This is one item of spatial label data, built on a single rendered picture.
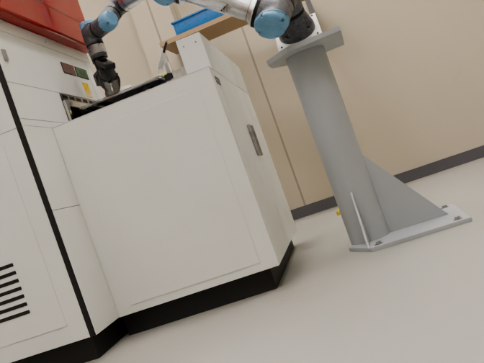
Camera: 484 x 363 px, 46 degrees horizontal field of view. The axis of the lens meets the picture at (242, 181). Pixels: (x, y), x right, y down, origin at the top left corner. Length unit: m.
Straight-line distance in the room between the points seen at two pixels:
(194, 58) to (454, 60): 2.62
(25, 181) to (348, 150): 1.18
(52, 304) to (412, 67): 3.13
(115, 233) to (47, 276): 0.28
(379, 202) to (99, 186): 1.08
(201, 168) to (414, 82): 2.60
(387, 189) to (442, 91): 2.13
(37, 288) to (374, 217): 1.26
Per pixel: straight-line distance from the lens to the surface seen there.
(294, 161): 4.35
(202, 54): 2.11
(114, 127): 2.11
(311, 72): 2.26
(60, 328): 2.06
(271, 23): 2.12
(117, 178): 2.11
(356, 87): 4.33
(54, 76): 2.42
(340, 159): 2.24
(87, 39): 2.56
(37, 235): 2.03
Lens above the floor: 0.39
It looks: level
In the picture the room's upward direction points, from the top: 20 degrees counter-clockwise
